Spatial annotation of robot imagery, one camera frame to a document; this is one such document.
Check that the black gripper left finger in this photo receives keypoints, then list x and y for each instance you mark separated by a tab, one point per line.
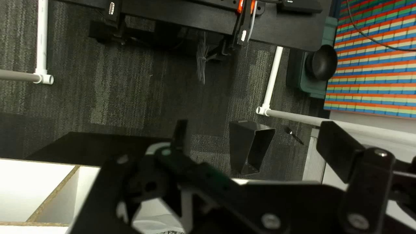
194	192

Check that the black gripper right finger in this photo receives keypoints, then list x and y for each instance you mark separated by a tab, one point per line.
369	175

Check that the black small bin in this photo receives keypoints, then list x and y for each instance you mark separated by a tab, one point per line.
249	144

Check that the black round knob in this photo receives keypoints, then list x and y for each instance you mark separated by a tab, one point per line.
323	63

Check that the white shelf cabinet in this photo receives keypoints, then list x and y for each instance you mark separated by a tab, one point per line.
42	198

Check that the black desk with clamps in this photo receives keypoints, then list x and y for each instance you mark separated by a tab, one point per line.
274	27

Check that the colourful striped wall panel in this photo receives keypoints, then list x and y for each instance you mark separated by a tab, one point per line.
376	49

